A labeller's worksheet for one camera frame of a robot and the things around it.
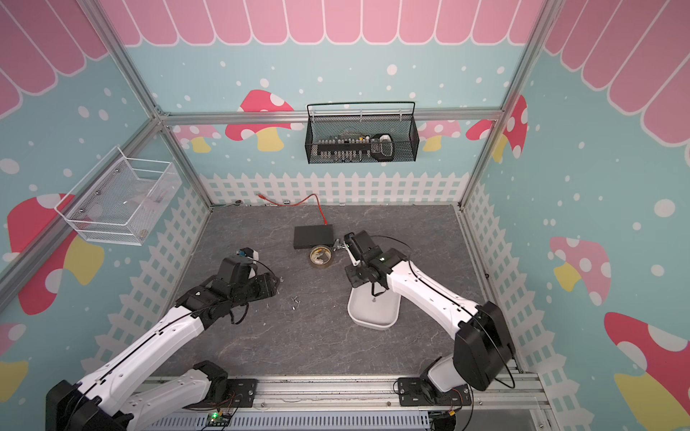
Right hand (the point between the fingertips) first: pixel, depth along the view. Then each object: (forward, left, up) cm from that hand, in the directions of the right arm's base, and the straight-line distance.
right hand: (357, 270), depth 84 cm
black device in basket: (+35, -9, +21) cm, 42 cm away
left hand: (-5, +26, 0) cm, 26 cm away
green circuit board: (-37, +39, -16) cm, 56 cm away
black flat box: (+24, +19, -13) cm, 34 cm away
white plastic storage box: (-8, -5, -14) cm, 17 cm away
